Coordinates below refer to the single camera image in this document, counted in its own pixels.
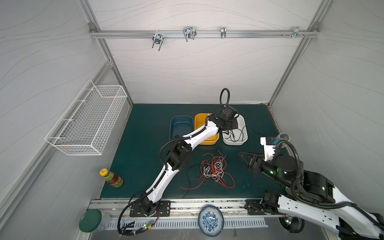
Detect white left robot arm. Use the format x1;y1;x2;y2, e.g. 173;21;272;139
117;88;238;237

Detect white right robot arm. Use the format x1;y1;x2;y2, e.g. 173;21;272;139
239;137;384;240

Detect black cable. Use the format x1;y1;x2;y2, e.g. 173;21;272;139
224;116;247;143
182;164;205;199

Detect metal crossbar rail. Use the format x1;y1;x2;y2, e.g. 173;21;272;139
90;29;321;39

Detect white wire basket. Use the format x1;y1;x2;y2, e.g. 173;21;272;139
45;80;127;156

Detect red cable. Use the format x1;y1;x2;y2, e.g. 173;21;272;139
180;149;236;191

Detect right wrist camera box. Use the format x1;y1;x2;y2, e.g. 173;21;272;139
260;137;277;162

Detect white cable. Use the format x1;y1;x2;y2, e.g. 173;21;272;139
202;157;228;184

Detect yellow plastic bin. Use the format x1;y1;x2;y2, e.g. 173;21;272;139
194;113;220;146

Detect white plastic bin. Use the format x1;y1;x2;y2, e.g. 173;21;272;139
222;115;248;146

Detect clear measuring cup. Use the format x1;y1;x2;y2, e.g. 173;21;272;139
276;133;291;142

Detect blue white patterned plate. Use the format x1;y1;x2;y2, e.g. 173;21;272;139
198;205;224;237

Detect blue plastic bin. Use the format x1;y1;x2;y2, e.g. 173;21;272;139
169;115;194;140

